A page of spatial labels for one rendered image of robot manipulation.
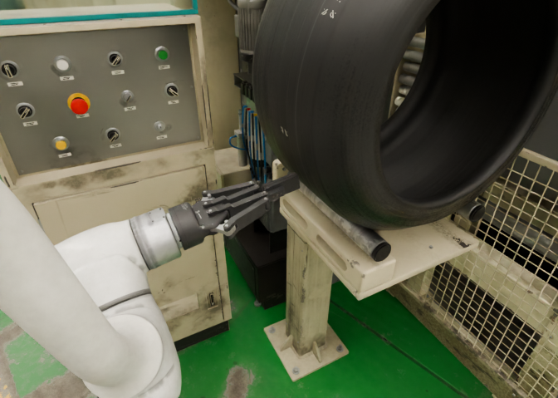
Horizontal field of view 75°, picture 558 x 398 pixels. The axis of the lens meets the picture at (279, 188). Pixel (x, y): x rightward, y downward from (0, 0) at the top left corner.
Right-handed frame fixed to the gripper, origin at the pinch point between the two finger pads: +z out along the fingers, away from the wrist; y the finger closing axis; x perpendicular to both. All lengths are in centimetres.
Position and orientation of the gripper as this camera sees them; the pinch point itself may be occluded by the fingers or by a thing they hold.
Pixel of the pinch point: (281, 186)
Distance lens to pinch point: 67.2
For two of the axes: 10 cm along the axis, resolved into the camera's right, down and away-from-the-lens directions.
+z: 8.8, -3.6, 3.1
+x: 1.3, 8.1, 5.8
